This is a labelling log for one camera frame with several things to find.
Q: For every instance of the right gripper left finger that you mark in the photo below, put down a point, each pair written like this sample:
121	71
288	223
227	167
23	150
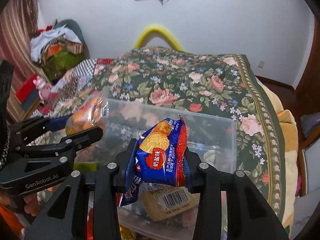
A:
65	214

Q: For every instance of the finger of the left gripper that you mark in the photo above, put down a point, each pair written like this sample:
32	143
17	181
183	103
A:
22	133
77	141

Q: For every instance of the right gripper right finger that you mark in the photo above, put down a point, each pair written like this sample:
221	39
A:
249	216

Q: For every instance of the orange puff snack bag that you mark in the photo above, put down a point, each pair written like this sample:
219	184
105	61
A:
93	112

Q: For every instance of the beige biscuit pack with barcode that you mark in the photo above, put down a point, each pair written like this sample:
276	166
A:
168	202

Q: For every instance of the blue cracker snack packet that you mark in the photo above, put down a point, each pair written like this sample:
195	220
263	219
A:
159	158

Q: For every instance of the left human hand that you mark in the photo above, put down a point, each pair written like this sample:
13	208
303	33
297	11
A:
33	205

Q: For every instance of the green snack packet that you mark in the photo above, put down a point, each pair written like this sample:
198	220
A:
85	167

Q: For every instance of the red box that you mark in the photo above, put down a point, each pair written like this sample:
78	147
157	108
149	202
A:
27	87

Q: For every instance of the pink plush toy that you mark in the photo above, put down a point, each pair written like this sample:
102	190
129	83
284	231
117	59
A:
44	88

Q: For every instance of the patchwork quilt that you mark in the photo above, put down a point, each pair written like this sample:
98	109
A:
69	86

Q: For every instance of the clear plastic storage bin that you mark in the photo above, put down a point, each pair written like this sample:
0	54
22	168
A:
211	137

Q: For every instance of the pile of clothes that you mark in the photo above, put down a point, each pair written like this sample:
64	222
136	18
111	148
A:
58	48

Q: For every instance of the yellow fleece blanket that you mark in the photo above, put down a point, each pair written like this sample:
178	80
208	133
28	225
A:
289	128

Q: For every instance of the striped curtain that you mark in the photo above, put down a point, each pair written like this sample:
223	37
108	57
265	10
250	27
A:
19	24

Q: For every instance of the floral green bedspread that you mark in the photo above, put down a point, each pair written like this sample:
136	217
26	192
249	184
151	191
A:
220	85

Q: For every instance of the yellow curved headboard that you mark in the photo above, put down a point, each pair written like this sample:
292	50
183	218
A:
157	31

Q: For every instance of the wall power socket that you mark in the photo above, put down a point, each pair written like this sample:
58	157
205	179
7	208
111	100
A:
261	64

